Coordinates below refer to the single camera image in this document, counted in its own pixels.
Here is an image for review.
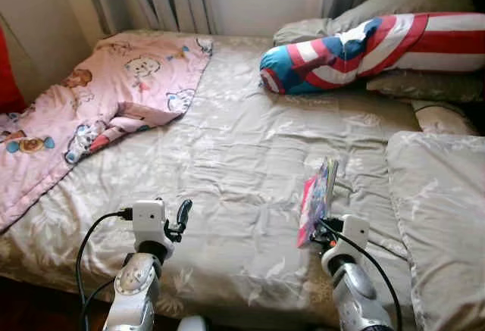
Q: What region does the colourful manga book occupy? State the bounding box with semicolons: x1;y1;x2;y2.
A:
297;157;340;248

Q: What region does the beige floral bedsheet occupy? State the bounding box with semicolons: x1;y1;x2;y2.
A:
0;28;425;331

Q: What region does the silver robot left leg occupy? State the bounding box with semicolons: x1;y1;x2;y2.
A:
178;314;209;331

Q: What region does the large beige floral pillow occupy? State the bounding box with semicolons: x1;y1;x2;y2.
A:
385;130;485;331

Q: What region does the pink cartoon print blanket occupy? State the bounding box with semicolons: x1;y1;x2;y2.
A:
0;32;214;233

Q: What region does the small rolled beige floral pillow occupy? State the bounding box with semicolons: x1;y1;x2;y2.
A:
411;99;477;136

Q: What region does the red white blue striped pillow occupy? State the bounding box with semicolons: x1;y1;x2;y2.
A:
259;11;485;95

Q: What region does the red cushion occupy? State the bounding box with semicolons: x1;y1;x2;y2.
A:
0;27;25;116

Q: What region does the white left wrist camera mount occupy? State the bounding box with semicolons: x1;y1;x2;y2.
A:
130;199;167;252

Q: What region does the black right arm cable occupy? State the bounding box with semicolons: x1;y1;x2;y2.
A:
314;217;402;331

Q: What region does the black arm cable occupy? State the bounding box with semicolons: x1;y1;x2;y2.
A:
314;217;402;331
74;208;135;331

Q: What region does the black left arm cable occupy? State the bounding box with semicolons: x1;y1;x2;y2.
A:
74;208;135;331

